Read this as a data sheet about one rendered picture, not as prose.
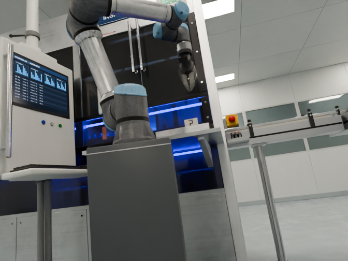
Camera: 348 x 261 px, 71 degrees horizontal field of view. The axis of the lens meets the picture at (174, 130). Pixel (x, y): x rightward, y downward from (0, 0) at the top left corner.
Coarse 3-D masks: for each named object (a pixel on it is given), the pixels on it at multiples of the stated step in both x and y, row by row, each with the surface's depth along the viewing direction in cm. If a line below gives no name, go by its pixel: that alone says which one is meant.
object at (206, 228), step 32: (192, 192) 146; (224, 192) 142; (0, 224) 173; (32, 224) 167; (64, 224) 162; (192, 224) 142; (224, 224) 138; (0, 256) 168; (32, 256) 163; (64, 256) 157; (192, 256) 139; (224, 256) 135
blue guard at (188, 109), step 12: (204, 96) 156; (156, 108) 162; (168, 108) 160; (180, 108) 158; (192, 108) 156; (96, 120) 171; (156, 120) 160; (168, 120) 158; (180, 120) 156; (204, 120) 153; (84, 132) 171; (96, 132) 169; (108, 132) 167; (84, 144) 169
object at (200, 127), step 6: (186, 126) 116; (192, 126) 115; (198, 126) 114; (204, 126) 113; (156, 132) 119; (162, 132) 118; (168, 132) 117; (174, 132) 116; (180, 132) 116; (186, 132) 115
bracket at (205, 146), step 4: (200, 140) 117; (204, 140) 117; (200, 144) 121; (204, 144) 121; (208, 144) 136; (204, 148) 124; (208, 148) 131; (204, 152) 128; (208, 152) 128; (208, 156) 132; (208, 160) 136; (212, 160) 146; (208, 164) 141; (212, 164) 141
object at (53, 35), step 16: (64, 16) 196; (16, 32) 205; (48, 32) 197; (64, 32) 193; (48, 48) 193; (64, 48) 190; (80, 64) 184; (80, 80) 181; (80, 96) 178; (192, 96) 157; (208, 96) 157; (80, 112) 175; (96, 144) 167
